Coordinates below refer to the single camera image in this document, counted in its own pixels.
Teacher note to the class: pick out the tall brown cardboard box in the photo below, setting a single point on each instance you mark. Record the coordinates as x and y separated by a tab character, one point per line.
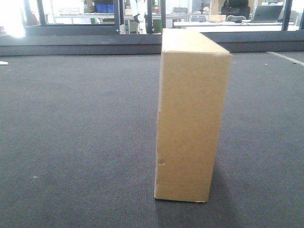
194	72

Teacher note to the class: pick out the small distant cardboard box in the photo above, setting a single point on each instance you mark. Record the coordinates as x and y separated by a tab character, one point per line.
217	18

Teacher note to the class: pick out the white work table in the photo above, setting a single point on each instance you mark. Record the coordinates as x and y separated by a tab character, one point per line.
209	27

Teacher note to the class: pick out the person in white coat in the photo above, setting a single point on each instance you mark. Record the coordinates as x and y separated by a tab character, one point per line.
139	13

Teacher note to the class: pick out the blue storage crate on rack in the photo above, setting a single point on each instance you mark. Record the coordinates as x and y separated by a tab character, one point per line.
104	8

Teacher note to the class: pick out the open black laptop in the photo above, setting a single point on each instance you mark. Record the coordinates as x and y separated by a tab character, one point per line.
267	14

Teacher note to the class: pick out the black metal frame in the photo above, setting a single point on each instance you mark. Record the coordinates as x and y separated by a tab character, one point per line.
79	18

